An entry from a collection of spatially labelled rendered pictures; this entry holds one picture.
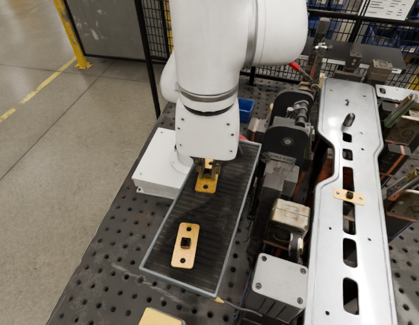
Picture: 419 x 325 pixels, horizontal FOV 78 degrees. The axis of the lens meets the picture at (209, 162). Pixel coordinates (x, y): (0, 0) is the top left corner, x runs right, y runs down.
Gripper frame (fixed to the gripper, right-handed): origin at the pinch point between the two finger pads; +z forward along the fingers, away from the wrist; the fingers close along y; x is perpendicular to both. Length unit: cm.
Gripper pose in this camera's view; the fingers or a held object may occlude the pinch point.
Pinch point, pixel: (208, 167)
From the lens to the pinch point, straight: 48.8
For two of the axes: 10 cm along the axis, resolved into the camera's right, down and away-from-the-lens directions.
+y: 9.9, 1.3, -1.1
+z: 0.0, 6.7, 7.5
